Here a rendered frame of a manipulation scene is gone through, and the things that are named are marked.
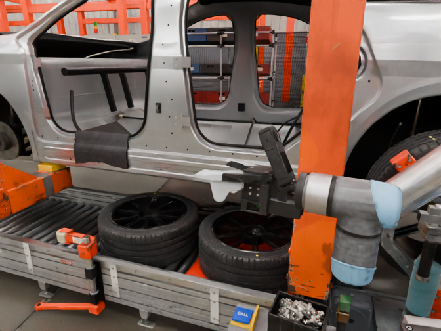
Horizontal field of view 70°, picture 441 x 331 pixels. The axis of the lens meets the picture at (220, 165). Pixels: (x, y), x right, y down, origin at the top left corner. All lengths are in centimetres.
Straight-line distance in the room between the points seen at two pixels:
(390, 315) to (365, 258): 136
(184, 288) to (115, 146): 102
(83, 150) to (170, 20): 104
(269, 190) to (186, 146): 136
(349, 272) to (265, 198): 19
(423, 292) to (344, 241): 87
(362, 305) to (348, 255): 108
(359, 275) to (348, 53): 72
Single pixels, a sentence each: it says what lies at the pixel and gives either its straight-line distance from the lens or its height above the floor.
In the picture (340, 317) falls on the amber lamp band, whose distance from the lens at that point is 130.
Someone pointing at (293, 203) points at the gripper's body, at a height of 120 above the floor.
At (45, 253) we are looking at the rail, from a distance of 228.
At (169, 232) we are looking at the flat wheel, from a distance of 191.
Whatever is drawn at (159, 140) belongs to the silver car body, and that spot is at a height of 99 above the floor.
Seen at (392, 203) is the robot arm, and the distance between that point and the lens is 57.
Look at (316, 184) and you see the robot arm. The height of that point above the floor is 124.
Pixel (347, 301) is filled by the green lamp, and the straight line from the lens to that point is 126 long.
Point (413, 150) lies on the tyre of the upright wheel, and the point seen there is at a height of 112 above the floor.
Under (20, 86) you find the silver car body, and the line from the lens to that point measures 261.
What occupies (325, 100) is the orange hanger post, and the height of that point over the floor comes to 132.
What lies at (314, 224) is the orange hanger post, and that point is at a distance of 127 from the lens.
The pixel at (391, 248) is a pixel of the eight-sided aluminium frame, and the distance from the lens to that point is 148.
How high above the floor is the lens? 144
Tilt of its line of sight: 18 degrees down
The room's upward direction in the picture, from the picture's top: straight up
